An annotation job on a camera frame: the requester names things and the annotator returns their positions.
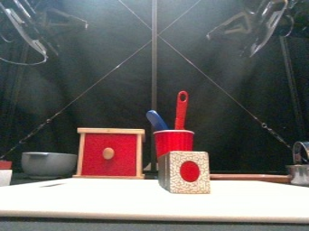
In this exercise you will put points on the vertical metal frame pole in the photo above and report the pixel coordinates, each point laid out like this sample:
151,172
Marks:
154,75

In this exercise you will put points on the toy salmon nigiri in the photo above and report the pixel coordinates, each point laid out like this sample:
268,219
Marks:
4,174

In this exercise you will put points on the red toy knife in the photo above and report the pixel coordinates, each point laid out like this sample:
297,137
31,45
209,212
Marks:
181,111

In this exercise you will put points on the wooden box with red drawer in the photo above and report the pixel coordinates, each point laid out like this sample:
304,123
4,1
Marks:
108,153

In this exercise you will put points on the toy sushi roll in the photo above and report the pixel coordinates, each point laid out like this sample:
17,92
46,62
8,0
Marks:
185,173

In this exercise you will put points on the blue toy utensil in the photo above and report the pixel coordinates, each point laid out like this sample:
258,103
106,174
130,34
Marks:
157,120

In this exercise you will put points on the small metal cup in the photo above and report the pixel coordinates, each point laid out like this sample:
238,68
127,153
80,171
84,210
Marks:
300,174

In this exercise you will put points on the grey-blue toy pot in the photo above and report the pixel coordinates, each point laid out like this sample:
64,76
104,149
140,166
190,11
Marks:
48,164

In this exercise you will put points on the white plastic cutting board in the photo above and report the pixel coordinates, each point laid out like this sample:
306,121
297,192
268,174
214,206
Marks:
120,200

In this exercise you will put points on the red plastic cup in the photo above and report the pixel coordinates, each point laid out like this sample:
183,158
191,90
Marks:
173,143

